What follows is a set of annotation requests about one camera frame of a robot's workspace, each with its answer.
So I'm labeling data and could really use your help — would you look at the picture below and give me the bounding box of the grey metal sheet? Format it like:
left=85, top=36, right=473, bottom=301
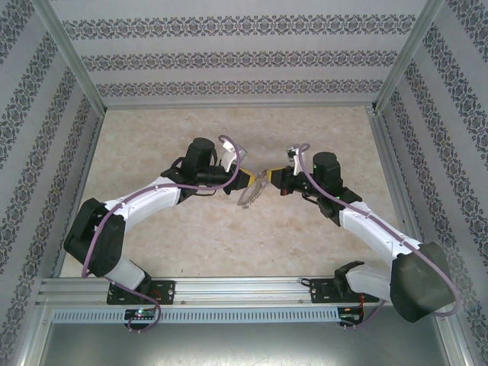
left=36, top=322, right=464, bottom=366

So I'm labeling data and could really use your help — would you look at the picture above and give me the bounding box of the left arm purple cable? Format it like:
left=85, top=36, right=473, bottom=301
left=82, top=135, right=245, bottom=333

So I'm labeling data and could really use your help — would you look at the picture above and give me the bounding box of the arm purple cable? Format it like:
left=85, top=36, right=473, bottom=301
left=298, top=143, right=461, bottom=331
left=82, top=135, right=245, bottom=333

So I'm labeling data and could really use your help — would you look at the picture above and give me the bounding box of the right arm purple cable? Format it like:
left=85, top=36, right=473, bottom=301
left=298, top=143, right=461, bottom=331

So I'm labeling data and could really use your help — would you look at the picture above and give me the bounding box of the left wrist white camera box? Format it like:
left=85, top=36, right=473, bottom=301
left=220, top=137, right=249, bottom=173

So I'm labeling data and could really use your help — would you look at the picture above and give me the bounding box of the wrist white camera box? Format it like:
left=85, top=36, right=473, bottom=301
left=286, top=143, right=303, bottom=173
left=220, top=137, right=249, bottom=173

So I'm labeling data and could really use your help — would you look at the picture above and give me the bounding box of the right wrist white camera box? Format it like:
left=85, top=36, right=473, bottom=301
left=286, top=143, right=303, bottom=173

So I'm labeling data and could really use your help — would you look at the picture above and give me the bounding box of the thin aluminium frame bar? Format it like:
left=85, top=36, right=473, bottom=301
left=102, top=101, right=377, bottom=110

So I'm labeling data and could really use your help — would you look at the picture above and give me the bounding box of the aluminium side rail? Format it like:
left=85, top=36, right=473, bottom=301
left=368, top=108, right=435, bottom=275

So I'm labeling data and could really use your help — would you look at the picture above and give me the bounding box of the wide aluminium mounting rail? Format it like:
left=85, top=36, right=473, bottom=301
left=37, top=277, right=447, bottom=306

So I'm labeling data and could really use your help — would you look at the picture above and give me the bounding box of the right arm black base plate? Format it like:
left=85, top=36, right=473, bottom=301
left=309, top=277, right=380, bottom=305

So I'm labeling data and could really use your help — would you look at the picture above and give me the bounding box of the slotted grey cable duct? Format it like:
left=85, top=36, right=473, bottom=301
left=51, top=307, right=340, bottom=323

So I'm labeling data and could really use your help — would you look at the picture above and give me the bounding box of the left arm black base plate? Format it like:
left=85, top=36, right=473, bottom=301
left=106, top=280, right=177, bottom=306

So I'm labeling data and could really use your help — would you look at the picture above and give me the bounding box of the aluminium frame post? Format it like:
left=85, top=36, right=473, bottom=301
left=32, top=0, right=108, bottom=112
left=370, top=0, right=448, bottom=114

